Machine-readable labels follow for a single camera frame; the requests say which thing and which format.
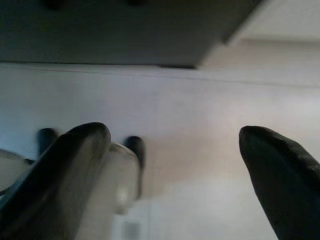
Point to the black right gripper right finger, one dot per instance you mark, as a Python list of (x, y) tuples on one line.
[(282, 180)]

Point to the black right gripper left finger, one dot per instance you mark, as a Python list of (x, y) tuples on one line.
[(62, 175)]

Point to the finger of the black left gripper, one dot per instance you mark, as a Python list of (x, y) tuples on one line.
[(140, 155), (46, 140)]

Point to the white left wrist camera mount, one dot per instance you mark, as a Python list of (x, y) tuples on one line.
[(123, 175)]

